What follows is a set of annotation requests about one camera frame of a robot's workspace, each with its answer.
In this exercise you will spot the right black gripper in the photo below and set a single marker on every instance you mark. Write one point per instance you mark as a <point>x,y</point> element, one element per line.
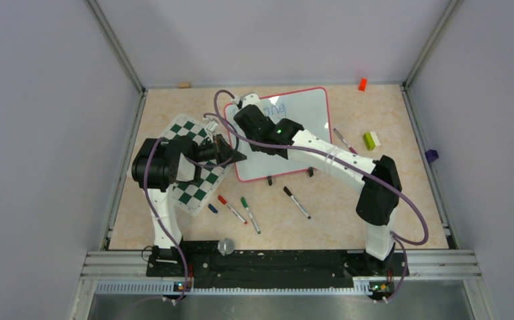
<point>253,147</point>

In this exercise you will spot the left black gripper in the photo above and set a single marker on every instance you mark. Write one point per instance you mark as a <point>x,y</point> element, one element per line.
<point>229,152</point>

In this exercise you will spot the pink framed whiteboard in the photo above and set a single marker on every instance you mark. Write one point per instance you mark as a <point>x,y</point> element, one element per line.
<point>308,107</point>

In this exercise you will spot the blue marker cap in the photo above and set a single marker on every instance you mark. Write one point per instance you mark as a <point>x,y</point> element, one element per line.
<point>213,209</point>

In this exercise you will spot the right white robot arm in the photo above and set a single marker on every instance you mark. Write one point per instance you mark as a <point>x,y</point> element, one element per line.
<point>375,180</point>

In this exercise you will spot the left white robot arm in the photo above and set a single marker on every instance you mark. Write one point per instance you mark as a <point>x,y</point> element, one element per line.
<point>163,163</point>

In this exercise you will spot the black whiteboard stand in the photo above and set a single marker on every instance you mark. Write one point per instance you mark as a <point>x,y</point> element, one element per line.
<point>270,179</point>

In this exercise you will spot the red marker pen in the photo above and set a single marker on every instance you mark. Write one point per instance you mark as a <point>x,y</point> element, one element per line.
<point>232,209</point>

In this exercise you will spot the green white chess mat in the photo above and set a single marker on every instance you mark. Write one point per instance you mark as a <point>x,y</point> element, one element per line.
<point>193,198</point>

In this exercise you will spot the green marker pen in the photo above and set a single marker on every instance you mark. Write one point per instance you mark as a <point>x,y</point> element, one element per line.
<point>251,216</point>

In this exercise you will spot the black marker pen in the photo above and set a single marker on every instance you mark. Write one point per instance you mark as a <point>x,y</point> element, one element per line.
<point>295,200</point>

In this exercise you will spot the purple marker pen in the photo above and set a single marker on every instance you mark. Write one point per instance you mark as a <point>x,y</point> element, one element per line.
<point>344,141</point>

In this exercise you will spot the small wooden block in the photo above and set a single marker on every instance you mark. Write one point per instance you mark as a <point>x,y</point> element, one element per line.
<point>184,85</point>

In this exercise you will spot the grey mesh ball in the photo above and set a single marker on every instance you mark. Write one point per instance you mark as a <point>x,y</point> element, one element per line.
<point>226,246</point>

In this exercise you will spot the orange toy block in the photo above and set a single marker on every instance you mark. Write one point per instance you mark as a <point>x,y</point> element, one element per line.
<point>363,84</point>

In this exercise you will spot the green white toy brick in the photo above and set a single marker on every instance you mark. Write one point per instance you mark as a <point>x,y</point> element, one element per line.
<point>371,140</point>

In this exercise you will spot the purple toy block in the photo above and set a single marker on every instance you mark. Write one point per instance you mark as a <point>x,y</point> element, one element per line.
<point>431,155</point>

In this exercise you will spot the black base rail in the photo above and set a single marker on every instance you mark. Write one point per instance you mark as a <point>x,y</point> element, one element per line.
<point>202,262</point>

